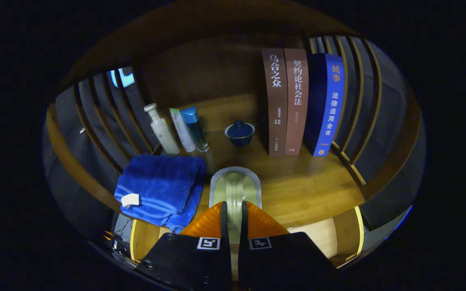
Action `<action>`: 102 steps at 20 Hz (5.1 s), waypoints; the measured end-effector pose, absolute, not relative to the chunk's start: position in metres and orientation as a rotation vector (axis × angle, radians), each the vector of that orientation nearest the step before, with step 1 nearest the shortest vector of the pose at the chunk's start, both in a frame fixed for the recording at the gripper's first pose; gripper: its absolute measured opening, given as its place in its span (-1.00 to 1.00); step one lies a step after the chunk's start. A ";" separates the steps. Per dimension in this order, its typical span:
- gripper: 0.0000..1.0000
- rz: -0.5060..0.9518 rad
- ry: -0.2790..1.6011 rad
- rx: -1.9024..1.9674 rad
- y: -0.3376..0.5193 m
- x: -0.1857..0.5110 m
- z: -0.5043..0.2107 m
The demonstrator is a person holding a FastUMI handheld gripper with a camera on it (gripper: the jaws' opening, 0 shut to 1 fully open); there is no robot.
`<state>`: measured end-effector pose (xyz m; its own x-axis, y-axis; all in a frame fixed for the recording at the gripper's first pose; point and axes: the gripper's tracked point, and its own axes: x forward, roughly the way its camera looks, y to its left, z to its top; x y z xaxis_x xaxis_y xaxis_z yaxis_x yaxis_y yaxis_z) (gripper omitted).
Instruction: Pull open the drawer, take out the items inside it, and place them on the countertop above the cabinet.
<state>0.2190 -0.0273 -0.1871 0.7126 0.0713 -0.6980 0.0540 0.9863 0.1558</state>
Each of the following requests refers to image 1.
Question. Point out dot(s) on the green white tube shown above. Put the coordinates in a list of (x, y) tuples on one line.
[(182, 131)]

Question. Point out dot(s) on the wooden countertop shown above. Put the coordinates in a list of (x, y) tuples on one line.
[(297, 182)]

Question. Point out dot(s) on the blue folded towel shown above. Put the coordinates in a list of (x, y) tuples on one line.
[(160, 182)]

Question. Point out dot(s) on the thick blue book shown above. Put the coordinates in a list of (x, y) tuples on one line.
[(332, 109)]

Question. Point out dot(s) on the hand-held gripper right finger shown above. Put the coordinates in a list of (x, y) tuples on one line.
[(243, 224)]

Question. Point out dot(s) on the white pump bottle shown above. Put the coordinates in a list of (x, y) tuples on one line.
[(164, 133)]

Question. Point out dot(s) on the teal capped bottle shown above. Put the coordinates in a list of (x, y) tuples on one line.
[(196, 131)]

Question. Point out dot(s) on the dark blue lidded teacup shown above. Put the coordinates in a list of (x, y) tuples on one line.
[(240, 135)]

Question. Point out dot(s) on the reddish brown book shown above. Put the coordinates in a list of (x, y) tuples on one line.
[(297, 121)]

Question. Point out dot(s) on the dark brown book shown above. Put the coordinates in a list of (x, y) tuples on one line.
[(277, 113)]

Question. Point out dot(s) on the brown wooden cabinet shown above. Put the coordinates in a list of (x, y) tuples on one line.
[(217, 68)]

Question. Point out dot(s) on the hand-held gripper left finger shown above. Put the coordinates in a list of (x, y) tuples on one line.
[(224, 222)]

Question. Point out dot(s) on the pale green holder grey base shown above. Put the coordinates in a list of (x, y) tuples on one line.
[(235, 186)]

